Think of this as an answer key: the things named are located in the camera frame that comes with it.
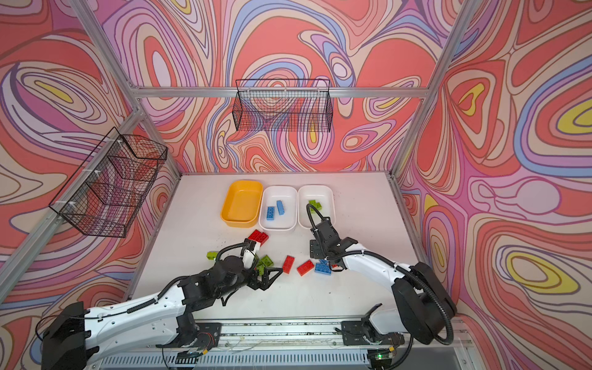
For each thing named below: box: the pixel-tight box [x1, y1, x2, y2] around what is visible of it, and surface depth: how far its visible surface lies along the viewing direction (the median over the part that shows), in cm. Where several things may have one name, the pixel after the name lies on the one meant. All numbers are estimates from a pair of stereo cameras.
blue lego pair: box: [275, 200, 286, 216], surface depth 107 cm
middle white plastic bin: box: [258, 185, 299, 232], surface depth 107 cm
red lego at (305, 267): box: [296, 259, 316, 277], surface depth 88 cm
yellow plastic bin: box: [220, 180, 264, 229], surface depth 109 cm
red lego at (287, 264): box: [282, 255, 296, 274], surface depth 90 cm
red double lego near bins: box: [248, 228, 270, 246], surface depth 97 cm
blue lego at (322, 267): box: [314, 259, 333, 276], surface depth 89 cm
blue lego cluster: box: [266, 206, 276, 221], surface depth 103 cm
